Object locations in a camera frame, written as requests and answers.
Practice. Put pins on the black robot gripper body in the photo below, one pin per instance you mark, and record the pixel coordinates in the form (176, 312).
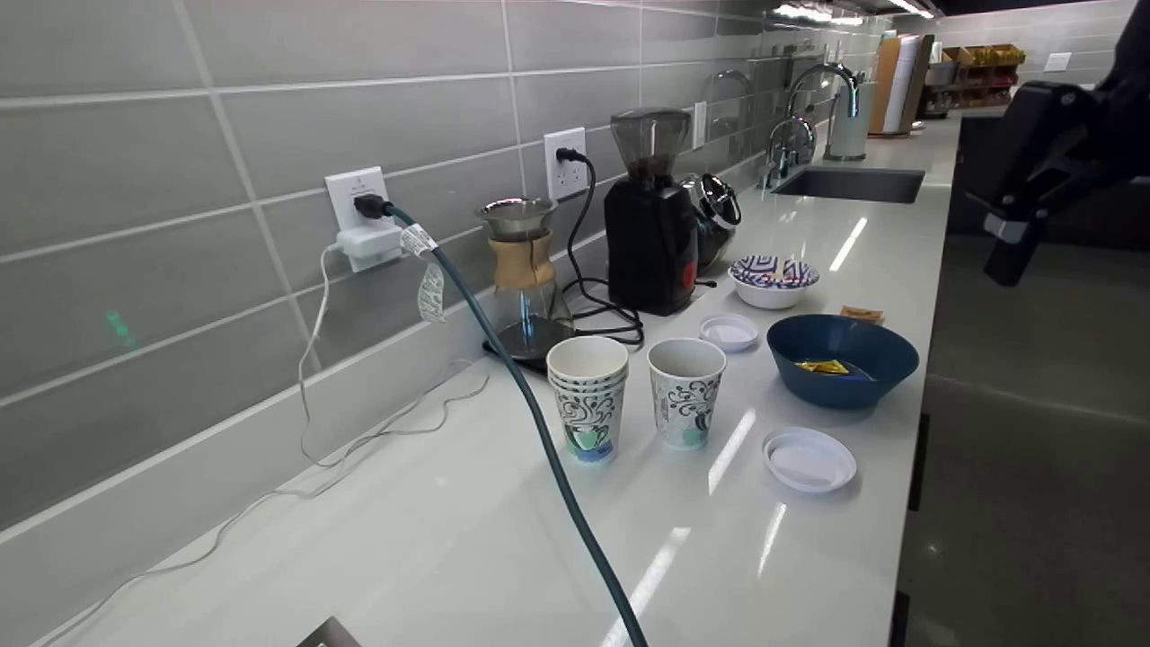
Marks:
(1045, 130)

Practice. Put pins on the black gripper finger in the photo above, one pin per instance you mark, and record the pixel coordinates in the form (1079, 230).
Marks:
(1007, 251)
(1035, 220)

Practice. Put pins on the white plastic cup lid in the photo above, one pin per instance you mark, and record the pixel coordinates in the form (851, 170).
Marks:
(809, 460)
(732, 333)

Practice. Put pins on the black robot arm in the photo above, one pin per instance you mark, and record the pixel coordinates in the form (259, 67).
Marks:
(1122, 85)

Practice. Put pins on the patterned paper cup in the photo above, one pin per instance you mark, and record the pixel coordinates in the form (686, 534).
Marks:
(589, 400)
(687, 398)

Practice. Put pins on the dark cabinet block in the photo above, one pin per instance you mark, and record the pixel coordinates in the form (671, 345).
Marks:
(974, 166)

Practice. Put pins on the snack shelf rack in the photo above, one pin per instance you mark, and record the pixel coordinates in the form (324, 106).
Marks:
(981, 74)

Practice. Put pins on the wooden white box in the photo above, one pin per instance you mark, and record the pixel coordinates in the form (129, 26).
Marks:
(901, 80)

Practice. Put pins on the small brown wooden object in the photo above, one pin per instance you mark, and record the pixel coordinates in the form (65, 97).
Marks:
(859, 312)

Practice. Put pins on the dark recessed sink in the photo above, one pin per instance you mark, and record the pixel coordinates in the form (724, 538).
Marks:
(855, 185)

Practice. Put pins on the dark blue bowl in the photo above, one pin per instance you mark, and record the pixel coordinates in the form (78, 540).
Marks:
(847, 380)

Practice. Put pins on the yellow item in bowl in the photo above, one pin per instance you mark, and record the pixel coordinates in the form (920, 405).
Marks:
(821, 369)

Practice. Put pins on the white blue patterned bowl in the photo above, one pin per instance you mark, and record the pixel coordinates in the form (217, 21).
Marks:
(774, 286)

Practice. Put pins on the chrome sink faucet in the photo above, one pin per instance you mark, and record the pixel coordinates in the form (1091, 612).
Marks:
(789, 144)

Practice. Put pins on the black silver appliance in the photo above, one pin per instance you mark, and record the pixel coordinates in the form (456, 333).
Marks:
(718, 211)

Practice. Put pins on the black coffee grinder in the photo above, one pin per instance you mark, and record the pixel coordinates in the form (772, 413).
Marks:
(653, 233)

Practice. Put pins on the glass pour-over coffee maker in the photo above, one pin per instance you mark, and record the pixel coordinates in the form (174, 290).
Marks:
(524, 263)

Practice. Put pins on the black coffee scale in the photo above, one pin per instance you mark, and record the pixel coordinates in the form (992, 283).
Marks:
(526, 345)

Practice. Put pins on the white power adapter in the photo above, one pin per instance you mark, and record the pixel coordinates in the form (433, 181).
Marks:
(368, 247)

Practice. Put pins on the white wall outlet plate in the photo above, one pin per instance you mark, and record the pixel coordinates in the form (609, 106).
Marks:
(557, 181)
(347, 185)

